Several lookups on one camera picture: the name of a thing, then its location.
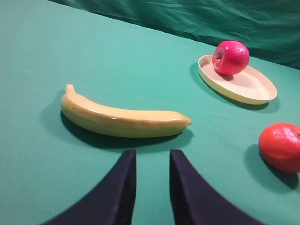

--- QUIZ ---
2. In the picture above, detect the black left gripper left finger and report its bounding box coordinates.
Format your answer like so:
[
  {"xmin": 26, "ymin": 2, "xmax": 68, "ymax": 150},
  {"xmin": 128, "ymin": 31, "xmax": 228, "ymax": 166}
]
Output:
[{"xmin": 45, "ymin": 150, "xmax": 136, "ymax": 225}]

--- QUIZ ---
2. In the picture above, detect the yellow banana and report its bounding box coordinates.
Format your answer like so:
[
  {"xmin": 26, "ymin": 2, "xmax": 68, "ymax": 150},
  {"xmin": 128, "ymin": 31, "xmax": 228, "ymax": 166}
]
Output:
[{"xmin": 60, "ymin": 84, "xmax": 192, "ymax": 138}]

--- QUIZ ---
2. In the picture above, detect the green backdrop cloth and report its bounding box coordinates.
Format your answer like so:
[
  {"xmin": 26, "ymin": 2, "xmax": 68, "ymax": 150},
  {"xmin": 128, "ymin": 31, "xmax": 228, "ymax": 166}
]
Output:
[{"xmin": 61, "ymin": 0, "xmax": 300, "ymax": 68}]

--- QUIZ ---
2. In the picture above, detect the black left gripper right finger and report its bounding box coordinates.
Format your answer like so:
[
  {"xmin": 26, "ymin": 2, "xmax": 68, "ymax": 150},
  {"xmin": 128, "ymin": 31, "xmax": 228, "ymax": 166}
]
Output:
[{"xmin": 169, "ymin": 150, "xmax": 262, "ymax": 225}]

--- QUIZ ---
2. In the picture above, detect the orange mandarin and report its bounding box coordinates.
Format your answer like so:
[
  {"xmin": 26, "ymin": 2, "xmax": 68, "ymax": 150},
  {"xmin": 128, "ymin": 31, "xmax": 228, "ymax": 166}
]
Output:
[{"xmin": 258, "ymin": 122, "xmax": 300, "ymax": 173}]

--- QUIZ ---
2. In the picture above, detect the yellow plate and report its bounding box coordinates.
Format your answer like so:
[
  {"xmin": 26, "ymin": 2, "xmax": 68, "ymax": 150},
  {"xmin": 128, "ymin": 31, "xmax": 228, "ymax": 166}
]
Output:
[{"xmin": 198, "ymin": 55, "xmax": 278, "ymax": 105}]

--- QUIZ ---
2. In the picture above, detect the red apple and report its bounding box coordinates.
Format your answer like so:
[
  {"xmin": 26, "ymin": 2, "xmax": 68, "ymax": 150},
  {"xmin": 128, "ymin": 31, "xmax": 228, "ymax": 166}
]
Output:
[{"xmin": 212, "ymin": 40, "xmax": 250, "ymax": 75}]

